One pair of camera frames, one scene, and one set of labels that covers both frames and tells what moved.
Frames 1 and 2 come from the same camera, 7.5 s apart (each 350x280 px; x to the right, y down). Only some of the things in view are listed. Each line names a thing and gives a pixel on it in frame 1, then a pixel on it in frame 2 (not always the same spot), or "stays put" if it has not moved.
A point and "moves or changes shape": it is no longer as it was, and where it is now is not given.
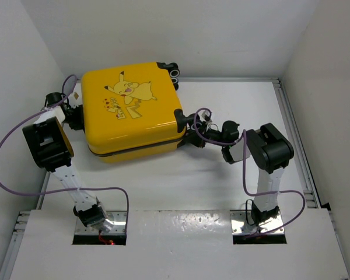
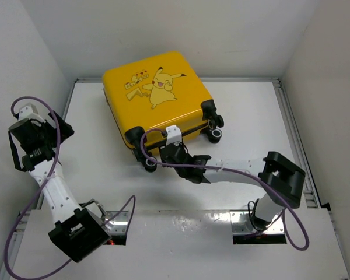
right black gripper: [195, 138] → [182, 145]
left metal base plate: [118, 218] stays put
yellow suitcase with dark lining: [132, 110] moves or changes shape
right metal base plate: [240, 226] stays put
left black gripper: [80, 125] → [65, 129]
